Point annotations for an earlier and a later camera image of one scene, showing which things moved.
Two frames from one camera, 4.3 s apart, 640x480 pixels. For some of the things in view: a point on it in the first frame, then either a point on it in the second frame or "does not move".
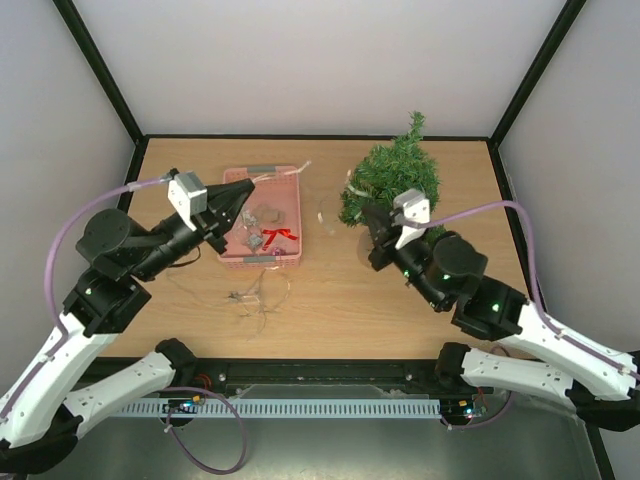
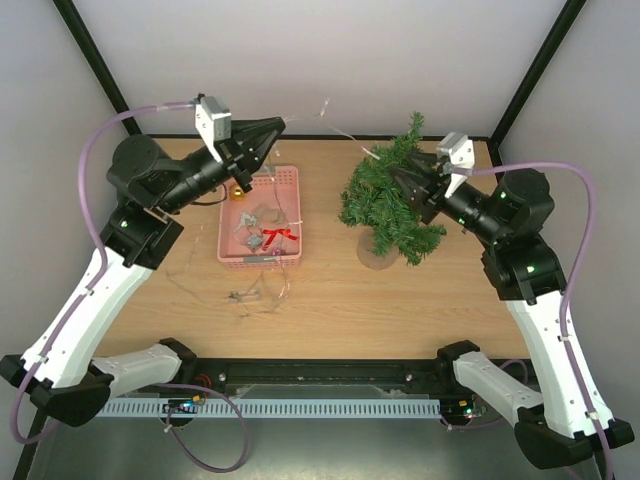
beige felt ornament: (264, 212) does not move
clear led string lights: (268, 291) -> (274, 202)
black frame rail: (342, 379) does not move
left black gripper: (214, 225) -> (246, 135)
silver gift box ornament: (254, 241) does not move
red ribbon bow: (273, 233) does not move
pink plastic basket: (267, 229) does not move
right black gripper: (382, 245) -> (432, 192)
